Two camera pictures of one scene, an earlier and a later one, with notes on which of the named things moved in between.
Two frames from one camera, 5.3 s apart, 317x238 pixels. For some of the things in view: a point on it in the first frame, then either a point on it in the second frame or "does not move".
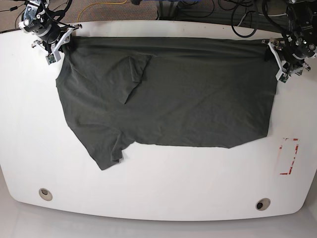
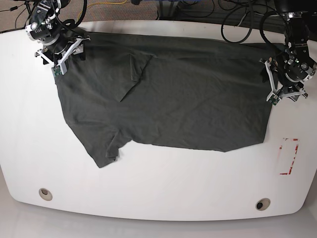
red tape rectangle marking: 292,162 does not move
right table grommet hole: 262,204 does not move
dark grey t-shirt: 214,92 does not move
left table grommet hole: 45,194 does not move
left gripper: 53,41 -> 60,54
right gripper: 288,65 -> 293,91
